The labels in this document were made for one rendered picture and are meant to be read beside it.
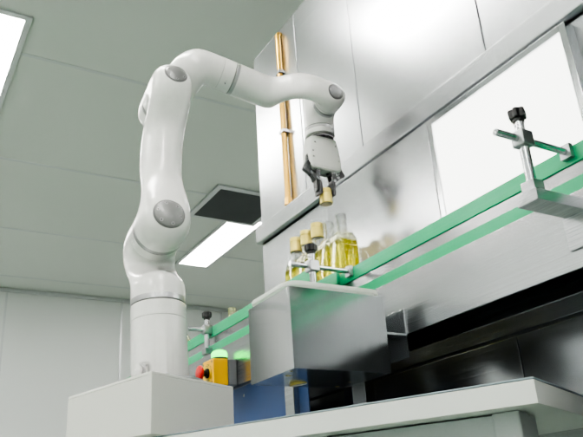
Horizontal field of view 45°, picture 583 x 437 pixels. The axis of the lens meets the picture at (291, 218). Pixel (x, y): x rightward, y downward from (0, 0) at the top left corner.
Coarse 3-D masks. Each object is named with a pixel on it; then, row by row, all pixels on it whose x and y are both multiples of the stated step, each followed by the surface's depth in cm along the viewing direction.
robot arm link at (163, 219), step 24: (168, 72) 170; (144, 96) 178; (168, 96) 169; (168, 120) 170; (144, 144) 169; (168, 144) 168; (144, 168) 165; (168, 168) 165; (144, 192) 157; (168, 192) 157; (144, 216) 152; (168, 216) 152; (144, 240) 154; (168, 240) 153
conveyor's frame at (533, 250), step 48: (576, 192) 112; (480, 240) 129; (528, 240) 119; (384, 288) 151; (432, 288) 138; (480, 288) 127; (528, 288) 132; (576, 288) 123; (432, 336) 153; (240, 384) 184
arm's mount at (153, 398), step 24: (120, 384) 134; (144, 384) 130; (168, 384) 133; (192, 384) 138; (216, 384) 144; (72, 408) 140; (96, 408) 136; (120, 408) 132; (144, 408) 129; (168, 408) 131; (192, 408) 136; (216, 408) 142; (72, 432) 138; (96, 432) 134; (120, 432) 130; (144, 432) 127; (168, 432) 130
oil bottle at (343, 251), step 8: (336, 232) 179; (344, 232) 177; (336, 240) 177; (344, 240) 176; (352, 240) 177; (336, 248) 177; (344, 248) 175; (352, 248) 176; (336, 256) 176; (344, 256) 174; (352, 256) 176; (336, 264) 175; (344, 264) 173; (352, 264) 174
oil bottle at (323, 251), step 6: (324, 240) 182; (318, 246) 184; (324, 246) 181; (318, 252) 183; (324, 252) 181; (318, 258) 183; (324, 258) 180; (330, 258) 179; (324, 264) 180; (330, 264) 178; (324, 276) 179
